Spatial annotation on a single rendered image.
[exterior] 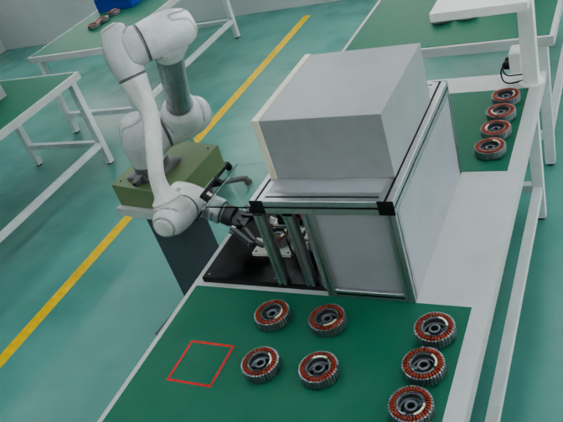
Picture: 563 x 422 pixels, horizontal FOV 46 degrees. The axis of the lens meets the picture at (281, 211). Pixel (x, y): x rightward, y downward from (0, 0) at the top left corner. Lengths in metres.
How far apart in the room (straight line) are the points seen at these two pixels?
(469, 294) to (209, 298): 0.85
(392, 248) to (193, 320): 0.71
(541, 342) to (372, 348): 1.12
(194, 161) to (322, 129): 1.14
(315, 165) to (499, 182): 0.76
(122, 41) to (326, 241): 0.94
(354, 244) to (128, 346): 1.81
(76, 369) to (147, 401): 1.52
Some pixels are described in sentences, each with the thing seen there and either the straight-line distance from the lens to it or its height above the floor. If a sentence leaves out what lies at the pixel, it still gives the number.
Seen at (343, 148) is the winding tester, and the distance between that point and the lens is 1.85.
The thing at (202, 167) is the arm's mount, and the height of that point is 0.83.
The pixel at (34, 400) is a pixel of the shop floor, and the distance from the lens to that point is 3.53.
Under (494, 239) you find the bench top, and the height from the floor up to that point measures 0.75.
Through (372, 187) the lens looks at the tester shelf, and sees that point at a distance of 1.84.
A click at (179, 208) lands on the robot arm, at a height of 1.04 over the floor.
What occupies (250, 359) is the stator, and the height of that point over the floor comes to 0.78.
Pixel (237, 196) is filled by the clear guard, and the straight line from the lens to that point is 2.10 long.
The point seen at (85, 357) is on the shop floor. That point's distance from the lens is 3.57.
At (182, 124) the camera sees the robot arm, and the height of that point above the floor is 1.05.
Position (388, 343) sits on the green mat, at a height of 0.75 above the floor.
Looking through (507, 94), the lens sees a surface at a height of 0.78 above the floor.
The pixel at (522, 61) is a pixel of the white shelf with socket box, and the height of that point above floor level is 0.86.
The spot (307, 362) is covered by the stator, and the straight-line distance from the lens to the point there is 1.87.
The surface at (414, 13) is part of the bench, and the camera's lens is 4.05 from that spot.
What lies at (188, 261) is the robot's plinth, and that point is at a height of 0.42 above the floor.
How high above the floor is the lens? 2.11
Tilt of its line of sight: 33 degrees down
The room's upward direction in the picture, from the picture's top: 19 degrees counter-clockwise
